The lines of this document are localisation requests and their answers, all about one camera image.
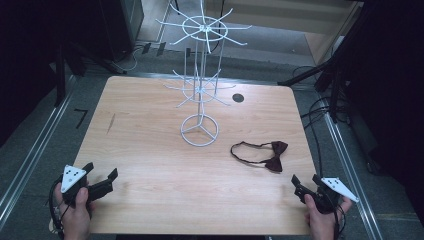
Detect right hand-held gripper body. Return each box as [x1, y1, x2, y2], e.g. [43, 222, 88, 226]
[294, 176, 361, 215]

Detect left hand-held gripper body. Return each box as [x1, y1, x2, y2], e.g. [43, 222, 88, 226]
[60, 164, 91, 208]

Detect person's right hand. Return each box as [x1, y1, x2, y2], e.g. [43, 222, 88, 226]
[303, 194, 353, 240]

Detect person's left hand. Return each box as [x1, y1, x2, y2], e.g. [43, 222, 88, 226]
[54, 183, 97, 240]

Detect dark red bow tie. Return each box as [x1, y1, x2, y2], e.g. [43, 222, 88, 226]
[229, 140, 289, 174]

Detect black tape floor mark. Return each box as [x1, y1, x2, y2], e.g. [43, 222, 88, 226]
[74, 108, 89, 130]

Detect black metal stand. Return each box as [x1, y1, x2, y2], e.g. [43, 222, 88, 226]
[53, 39, 128, 108]
[277, 0, 371, 125]

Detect dark cabinet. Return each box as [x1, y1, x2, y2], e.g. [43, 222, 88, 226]
[99, 0, 145, 62]

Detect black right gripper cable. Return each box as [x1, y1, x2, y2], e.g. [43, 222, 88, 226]
[328, 194, 348, 240]

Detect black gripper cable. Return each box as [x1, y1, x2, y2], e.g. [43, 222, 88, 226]
[48, 178, 67, 240]
[328, 194, 348, 240]

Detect metal floor rail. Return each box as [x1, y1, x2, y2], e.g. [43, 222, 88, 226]
[319, 99, 385, 240]
[0, 75, 78, 222]

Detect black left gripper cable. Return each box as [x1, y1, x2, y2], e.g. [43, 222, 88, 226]
[48, 178, 67, 240]

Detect black floor cables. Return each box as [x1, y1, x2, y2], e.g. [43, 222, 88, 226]
[293, 64, 352, 169]

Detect white wire display rack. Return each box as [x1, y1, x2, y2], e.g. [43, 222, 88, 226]
[155, 0, 253, 148]

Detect thin floor cable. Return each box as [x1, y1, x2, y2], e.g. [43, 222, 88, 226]
[109, 45, 148, 73]

